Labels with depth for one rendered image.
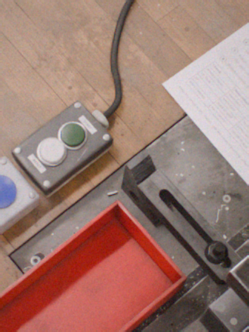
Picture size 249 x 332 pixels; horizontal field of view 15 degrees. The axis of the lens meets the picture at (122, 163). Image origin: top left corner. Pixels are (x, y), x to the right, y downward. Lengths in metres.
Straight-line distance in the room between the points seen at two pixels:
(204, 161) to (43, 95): 0.22
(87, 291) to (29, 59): 0.31
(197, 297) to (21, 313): 0.21
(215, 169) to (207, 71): 0.13
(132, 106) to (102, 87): 0.05
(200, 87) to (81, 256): 0.27
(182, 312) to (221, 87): 0.29
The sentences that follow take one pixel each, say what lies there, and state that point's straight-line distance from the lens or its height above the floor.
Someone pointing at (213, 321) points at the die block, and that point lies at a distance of 1.06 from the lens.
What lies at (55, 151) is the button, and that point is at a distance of 1.11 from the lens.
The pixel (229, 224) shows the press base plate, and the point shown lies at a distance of 1.14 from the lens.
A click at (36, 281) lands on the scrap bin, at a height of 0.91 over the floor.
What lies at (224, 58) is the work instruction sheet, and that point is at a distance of 1.22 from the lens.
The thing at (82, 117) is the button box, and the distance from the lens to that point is 1.14.
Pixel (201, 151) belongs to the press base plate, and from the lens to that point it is 1.16.
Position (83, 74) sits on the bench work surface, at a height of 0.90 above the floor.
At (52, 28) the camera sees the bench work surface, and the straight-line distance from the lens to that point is 1.22.
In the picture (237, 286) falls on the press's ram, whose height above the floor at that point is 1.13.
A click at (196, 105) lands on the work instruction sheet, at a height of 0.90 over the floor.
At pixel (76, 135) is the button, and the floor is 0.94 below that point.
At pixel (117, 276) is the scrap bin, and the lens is 1.11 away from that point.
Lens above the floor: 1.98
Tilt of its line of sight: 70 degrees down
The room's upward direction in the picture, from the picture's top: 10 degrees clockwise
